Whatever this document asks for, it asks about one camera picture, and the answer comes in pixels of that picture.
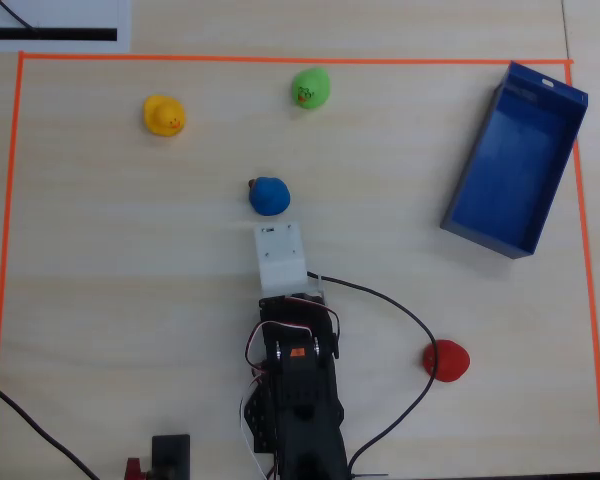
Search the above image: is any black and red table clamp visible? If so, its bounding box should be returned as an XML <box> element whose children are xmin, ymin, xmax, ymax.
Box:
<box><xmin>123</xmin><ymin>433</ymin><xmax>192</xmax><ymax>480</ymax></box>

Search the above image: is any blue rubber duck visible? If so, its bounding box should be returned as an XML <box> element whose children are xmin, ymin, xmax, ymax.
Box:
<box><xmin>247</xmin><ymin>176</ymin><xmax>292</xmax><ymax>217</ymax></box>

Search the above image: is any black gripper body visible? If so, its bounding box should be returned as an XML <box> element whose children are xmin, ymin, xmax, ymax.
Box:
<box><xmin>258</xmin><ymin>291</ymin><xmax>342</xmax><ymax>361</ymax></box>

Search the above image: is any red white servo wire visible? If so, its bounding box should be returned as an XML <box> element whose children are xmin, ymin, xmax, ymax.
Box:
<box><xmin>238</xmin><ymin>374</ymin><xmax>277</xmax><ymax>480</ymax></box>
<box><xmin>284</xmin><ymin>295</ymin><xmax>342</xmax><ymax>352</ymax></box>
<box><xmin>244</xmin><ymin>320</ymin><xmax>316</xmax><ymax>379</ymax></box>

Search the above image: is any thin black cable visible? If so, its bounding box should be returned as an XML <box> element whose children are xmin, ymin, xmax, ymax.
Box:
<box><xmin>0</xmin><ymin>0</ymin><xmax>40</xmax><ymax>34</ymax></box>

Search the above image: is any red rubber duck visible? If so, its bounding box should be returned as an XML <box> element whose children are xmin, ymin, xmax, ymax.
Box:
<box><xmin>422</xmin><ymin>339</ymin><xmax>472</xmax><ymax>384</ymax></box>

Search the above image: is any thick black cable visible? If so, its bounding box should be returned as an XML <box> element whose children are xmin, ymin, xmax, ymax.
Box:
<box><xmin>0</xmin><ymin>373</ymin><xmax>102</xmax><ymax>480</ymax></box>

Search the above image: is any yellow rubber duck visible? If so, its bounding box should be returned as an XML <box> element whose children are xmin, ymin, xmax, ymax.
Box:
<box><xmin>142</xmin><ymin>94</ymin><xmax>187</xmax><ymax>138</ymax></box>

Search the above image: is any green rubber duck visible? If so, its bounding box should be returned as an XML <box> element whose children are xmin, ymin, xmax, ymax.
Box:
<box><xmin>291</xmin><ymin>67</ymin><xmax>331</xmax><ymax>111</ymax></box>

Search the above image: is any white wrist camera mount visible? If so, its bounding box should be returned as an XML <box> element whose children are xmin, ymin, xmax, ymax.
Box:
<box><xmin>253</xmin><ymin>221</ymin><xmax>310</xmax><ymax>295</ymax></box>

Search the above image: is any blue open plastic box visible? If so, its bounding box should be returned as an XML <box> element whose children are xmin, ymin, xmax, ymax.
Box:
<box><xmin>439</xmin><ymin>60</ymin><xmax>590</xmax><ymax>260</ymax></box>

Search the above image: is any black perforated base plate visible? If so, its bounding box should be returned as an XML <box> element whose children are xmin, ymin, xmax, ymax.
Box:
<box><xmin>242</xmin><ymin>383</ymin><xmax>282</xmax><ymax>454</ymax></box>

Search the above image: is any orange tape strip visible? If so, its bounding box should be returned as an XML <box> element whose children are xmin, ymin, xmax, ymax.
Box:
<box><xmin>563</xmin><ymin>62</ymin><xmax>600</xmax><ymax>474</ymax></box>
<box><xmin>18</xmin><ymin>51</ymin><xmax>575</xmax><ymax>67</ymax></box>
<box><xmin>0</xmin><ymin>51</ymin><xmax>27</xmax><ymax>480</ymax></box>

